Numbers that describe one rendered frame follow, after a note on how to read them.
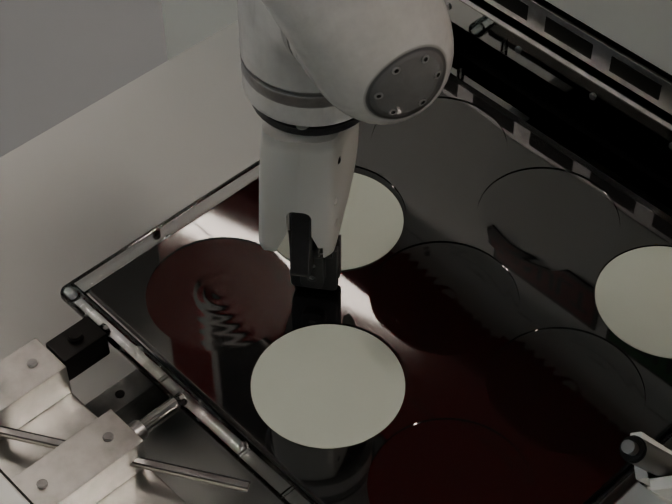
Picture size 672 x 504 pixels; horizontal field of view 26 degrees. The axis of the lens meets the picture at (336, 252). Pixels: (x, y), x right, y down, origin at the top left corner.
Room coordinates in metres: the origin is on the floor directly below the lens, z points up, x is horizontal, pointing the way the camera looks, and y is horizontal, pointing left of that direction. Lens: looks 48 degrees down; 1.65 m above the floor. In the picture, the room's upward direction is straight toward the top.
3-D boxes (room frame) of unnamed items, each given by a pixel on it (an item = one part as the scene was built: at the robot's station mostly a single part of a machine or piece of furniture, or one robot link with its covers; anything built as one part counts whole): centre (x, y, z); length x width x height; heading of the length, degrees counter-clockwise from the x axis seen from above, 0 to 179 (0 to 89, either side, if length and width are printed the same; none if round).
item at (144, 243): (0.77, 0.05, 0.90); 0.37 x 0.01 x 0.01; 134
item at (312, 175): (0.65, 0.01, 1.03); 0.10 x 0.07 x 0.11; 170
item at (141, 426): (0.55, 0.12, 0.89); 0.05 x 0.01 x 0.01; 134
